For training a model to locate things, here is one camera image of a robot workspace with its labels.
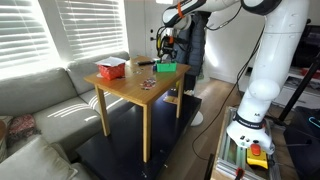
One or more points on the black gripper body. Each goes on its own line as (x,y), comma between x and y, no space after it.
(166,44)

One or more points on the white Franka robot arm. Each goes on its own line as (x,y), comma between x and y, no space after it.
(280,50)

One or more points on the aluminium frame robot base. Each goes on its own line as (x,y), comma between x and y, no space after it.
(226,156)

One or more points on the green plastic box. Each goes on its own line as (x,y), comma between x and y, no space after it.
(166,67)

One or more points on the red patterned box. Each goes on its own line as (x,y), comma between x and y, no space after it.
(111,72)

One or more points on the yellow emergency stop box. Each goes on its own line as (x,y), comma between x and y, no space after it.
(256,160)

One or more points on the yellow pole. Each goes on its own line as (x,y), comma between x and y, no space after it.
(159,41)

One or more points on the small blue object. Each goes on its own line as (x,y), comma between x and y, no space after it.
(154,68)

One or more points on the black remote control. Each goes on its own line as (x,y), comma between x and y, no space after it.
(146,62)

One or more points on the dark blue puffer jacket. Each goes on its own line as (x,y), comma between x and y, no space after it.
(196,50)

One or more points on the white door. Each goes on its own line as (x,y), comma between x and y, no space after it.
(151,20)

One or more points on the wooden square table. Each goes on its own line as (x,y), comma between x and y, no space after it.
(133,85)

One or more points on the white paper sheet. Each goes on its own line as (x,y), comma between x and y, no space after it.
(111,61)

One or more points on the white coat rack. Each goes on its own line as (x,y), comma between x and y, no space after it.
(198,119)

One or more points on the white window blind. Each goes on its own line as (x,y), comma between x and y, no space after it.
(93,26)
(23,33)

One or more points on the black low platform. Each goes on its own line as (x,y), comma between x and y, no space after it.
(123,153)

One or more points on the black tripod stand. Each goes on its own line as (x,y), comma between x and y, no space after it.
(296,93)

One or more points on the red clamp knob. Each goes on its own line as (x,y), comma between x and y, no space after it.
(239,172)

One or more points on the grey fabric sofa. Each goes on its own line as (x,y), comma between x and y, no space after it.
(30,90)

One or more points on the white low cabinet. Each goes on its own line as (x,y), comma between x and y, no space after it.
(310,93)

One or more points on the floral patterned cushion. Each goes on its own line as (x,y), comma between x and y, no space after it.
(21,126)

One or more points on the black case with cyan mark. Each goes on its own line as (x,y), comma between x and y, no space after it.
(303,150)

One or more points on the grey throw pillow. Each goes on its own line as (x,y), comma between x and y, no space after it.
(33,160)

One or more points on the orange wrist bracket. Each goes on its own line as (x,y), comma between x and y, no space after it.
(171,39)

